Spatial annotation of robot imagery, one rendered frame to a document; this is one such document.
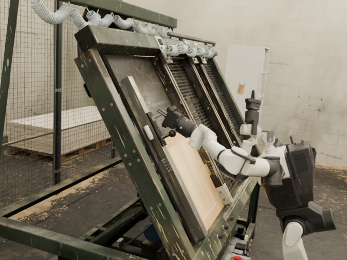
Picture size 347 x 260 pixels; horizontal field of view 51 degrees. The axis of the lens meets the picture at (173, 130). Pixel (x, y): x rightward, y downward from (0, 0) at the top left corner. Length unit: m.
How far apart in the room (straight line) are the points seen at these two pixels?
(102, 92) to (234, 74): 4.39
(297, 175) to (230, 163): 0.49
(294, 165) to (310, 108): 5.36
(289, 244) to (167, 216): 0.75
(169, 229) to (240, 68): 4.47
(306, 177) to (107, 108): 1.07
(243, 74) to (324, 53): 1.87
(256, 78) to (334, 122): 2.06
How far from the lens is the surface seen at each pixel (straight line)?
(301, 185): 2.04
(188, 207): 1.98
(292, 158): 2.00
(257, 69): 5.95
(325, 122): 7.37
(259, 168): 1.72
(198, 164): 2.33
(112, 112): 1.76
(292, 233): 2.15
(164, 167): 1.92
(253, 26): 7.41
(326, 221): 2.15
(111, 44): 1.89
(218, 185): 2.42
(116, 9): 2.85
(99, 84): 1.78
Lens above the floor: 1.84
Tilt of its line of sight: 12 degrees down
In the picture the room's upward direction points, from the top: 4 degrees clockwise
